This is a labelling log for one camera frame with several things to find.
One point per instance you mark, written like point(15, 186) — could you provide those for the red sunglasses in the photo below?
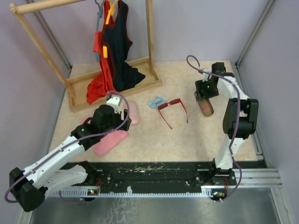
point(170, 107)

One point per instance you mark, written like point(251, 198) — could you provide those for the wooden clothes rack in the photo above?
point(77, 86)

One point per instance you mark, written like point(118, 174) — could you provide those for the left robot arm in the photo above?
point(32, 185)

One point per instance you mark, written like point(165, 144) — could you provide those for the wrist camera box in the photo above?
point(113, 99)
point(206, 75)

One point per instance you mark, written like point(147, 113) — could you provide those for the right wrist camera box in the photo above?
point(206, 75)

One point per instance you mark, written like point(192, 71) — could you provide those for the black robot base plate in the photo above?
point(157, 177)

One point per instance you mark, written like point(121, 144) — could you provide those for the yellow hanger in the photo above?
point(110, 13)

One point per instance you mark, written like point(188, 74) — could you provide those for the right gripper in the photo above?
point(200, 85)

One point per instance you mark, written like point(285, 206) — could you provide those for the black tank top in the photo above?
point(116, 41)

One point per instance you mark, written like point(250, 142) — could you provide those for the brown glasses case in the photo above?
point(205, 105)

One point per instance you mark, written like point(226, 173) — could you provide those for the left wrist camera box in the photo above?
point(113, 99)

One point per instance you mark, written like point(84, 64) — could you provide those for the pink shirt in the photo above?
point(108, 142)

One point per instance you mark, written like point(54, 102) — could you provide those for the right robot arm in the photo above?
point(240, 118)

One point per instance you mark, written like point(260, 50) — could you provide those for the small blue cloth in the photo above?
point(156, 102)

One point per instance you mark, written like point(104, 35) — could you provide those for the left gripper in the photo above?
point(119, 117)

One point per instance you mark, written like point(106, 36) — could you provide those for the grey-blue hanger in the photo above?
point(99, 16)

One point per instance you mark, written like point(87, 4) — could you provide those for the white cable duct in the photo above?
point(85, 192)

